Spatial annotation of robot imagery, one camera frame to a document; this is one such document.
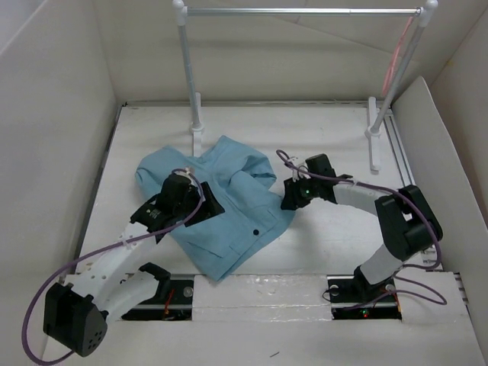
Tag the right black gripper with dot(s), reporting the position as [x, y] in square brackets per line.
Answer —
[292, 200]

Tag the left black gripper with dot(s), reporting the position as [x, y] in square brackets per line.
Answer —
[209, 209]

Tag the light blue trousers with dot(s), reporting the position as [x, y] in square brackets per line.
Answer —
[240, 178]

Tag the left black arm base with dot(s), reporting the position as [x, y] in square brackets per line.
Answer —
[172, 302]

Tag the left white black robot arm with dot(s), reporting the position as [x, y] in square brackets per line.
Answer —
[77, 314]

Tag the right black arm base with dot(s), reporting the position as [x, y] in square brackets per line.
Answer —
[348, 303]

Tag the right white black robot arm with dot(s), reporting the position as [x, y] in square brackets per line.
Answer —
[407, 223]

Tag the pink clothes hanger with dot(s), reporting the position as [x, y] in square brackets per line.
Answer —
[389, 75]

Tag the white and silver clothes rack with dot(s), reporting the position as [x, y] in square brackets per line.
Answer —
[375, 116]

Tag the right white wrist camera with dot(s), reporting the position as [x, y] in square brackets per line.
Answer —
[300, 171]

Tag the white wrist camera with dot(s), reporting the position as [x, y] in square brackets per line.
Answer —
[300, 171]
[186, 173]

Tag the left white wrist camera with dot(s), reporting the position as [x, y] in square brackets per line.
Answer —
[186, 173]

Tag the aluminium rail right side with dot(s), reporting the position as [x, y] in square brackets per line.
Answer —
[398, 150]

